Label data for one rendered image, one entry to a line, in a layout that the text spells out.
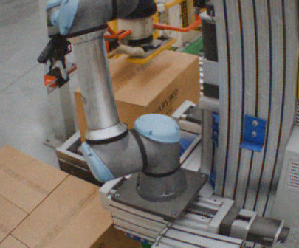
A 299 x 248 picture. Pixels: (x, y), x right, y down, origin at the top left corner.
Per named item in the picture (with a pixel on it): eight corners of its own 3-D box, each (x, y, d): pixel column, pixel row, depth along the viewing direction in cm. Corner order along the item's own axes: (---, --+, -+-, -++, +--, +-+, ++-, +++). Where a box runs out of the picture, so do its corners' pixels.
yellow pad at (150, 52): (160, 38, 222) (159, 30, 220) (177, 40, 218) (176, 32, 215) (125, 62, 198) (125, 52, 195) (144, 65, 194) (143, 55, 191)
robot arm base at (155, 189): (194, 178, 132) (195, 152, 127) (170, 207, 121) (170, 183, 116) (151, 166, 139) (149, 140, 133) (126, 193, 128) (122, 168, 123)
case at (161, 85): (140, 103, 270) (135, 45, 248) (201, 117, 253) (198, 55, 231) (84, 157, 227) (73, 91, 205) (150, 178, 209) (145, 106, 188)
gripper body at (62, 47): (72, 53, 161) (70, 27, 154) (58, 62, 155) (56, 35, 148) (59, 52, 164) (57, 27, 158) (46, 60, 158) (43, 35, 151)
